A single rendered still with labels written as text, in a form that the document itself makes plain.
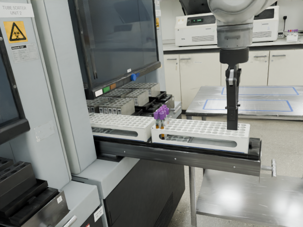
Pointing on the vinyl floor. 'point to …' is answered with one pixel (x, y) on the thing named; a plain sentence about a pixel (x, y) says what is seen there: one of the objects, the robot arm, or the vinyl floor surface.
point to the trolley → (219, 106)
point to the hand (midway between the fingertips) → (232, 118)
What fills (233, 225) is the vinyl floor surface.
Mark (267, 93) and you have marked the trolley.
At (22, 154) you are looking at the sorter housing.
